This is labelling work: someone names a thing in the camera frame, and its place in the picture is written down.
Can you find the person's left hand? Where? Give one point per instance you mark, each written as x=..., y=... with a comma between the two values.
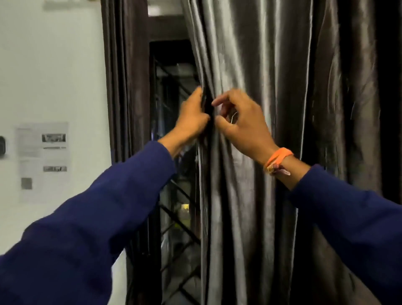
x=190, y=117

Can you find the grey satin curtain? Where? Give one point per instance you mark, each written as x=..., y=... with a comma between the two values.
x=282, y=94

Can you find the white paper notice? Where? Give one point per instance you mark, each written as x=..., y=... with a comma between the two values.
x=42, y=160

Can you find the dark brown curtain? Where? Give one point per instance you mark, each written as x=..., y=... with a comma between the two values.
x=127, y=78

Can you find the person's right forearm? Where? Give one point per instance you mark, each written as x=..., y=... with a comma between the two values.
x=345, y=220

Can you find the person's right middle finger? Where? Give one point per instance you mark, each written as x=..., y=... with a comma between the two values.
x=226, y=110

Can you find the orange wristband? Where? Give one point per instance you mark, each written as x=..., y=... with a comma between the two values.
x=276, y=158

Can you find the person's left thumb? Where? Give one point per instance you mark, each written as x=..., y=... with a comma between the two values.
x=204, y=119

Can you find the person's left forearm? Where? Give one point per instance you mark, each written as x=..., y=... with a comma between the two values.
x=78, y=226

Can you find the person's right thumb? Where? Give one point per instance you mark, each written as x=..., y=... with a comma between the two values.
x=223, y=125

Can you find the black metal window grille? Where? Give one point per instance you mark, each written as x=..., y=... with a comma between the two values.
x=177, y=204

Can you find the person's right hand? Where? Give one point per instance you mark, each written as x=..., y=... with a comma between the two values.
x=248, y=125

